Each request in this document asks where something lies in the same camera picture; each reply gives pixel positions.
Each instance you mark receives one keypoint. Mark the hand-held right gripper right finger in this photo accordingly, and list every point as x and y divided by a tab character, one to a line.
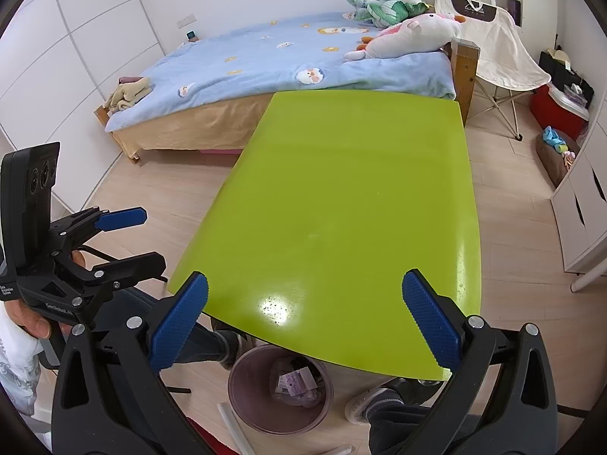
429	327

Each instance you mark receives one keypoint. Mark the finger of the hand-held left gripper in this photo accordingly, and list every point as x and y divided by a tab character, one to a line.
123	218
137	265

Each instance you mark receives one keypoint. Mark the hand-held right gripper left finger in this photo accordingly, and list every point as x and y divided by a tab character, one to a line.
182	327

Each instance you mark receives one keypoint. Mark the translucent purple trash bin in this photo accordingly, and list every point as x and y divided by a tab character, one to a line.
246	407

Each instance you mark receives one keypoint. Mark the person's left hand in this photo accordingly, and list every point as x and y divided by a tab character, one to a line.
31	320

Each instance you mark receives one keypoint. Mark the grey white sneaker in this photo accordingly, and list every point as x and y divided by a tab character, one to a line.
370	403
234	348

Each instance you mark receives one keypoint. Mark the person's dark trousers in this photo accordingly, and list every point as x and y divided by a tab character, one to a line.
403	426

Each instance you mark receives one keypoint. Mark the red cloth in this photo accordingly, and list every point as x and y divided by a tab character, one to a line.
208	438

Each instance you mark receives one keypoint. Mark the white plastic tube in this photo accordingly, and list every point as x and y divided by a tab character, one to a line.
234	429
339	450

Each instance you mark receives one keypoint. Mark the beige folded towel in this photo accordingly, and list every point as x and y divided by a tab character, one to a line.
125	95

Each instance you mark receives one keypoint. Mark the white purple paper wrapper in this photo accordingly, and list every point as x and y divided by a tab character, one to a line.
296	381

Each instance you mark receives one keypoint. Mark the wooden bed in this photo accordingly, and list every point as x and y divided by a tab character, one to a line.
213	128

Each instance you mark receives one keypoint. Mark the white wardrobe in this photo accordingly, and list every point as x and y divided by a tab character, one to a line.
71	57

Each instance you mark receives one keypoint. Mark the white desk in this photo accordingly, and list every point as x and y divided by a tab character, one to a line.
588	279

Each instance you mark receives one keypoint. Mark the white drawer cabinet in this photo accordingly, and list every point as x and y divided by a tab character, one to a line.
574	227

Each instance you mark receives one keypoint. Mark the brown basket with toys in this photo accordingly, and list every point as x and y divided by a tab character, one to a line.
552	161

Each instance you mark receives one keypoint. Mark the light blue printed blanket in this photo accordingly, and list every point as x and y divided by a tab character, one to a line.
261	61

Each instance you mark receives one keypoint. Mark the blue toy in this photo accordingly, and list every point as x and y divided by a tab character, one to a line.
552	137

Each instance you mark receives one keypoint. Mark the red storage box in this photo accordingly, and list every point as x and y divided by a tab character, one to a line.
550	109

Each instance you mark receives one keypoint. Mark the cream folding chair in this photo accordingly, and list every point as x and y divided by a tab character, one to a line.
498	57

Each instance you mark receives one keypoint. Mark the black bag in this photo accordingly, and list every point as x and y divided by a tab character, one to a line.
555	73

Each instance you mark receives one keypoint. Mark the pink white plush toy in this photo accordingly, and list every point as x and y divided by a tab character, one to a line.
417	33

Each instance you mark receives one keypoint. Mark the white hat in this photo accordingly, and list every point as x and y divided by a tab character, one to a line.
559	56

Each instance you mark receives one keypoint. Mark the green plush toy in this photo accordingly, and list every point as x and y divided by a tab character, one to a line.
393	9

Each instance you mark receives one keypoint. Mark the white wall socket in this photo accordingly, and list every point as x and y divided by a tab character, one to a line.
186	22

